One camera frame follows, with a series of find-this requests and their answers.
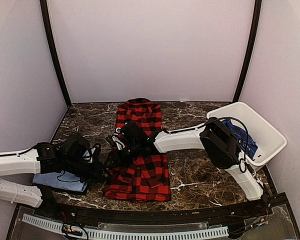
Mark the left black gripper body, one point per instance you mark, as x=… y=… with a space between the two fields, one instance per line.
x=94 y=174

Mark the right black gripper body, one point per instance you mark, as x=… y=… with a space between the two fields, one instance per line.
x=124 y=159

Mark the red black plaid shirt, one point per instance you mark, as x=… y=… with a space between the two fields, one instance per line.
x=147 y=178

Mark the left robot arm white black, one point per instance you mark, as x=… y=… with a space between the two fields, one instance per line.
x=75 y=156

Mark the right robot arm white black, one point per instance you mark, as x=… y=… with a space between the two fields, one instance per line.
x=224 y=149

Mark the folded light blue shirt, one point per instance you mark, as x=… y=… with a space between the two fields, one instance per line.
x=61 y=181

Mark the left clear acrylic plate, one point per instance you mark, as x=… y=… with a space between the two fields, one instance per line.
x=19 y=230

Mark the clear acrylic plate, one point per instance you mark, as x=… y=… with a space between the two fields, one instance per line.
x=19 y=230
x=279 y=227

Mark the blue shirt in bin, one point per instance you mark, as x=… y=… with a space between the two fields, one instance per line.
x=245 y=141

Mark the white plastic bin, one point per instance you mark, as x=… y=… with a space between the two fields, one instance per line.
x=267 y=138

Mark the right clear acrylic plate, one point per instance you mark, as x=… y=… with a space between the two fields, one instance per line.
x=279 y=227

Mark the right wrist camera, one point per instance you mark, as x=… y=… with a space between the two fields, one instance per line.
x=115 y=142

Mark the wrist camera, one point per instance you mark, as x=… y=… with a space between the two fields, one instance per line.
x=115 y=142
x=93 y=153

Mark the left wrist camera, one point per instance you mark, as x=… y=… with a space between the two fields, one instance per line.
x=93 y=153

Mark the white slotted cable duct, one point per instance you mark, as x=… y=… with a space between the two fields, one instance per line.
x=109 y=231

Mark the black curved front rail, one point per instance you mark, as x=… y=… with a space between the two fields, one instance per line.
x=84 y=213

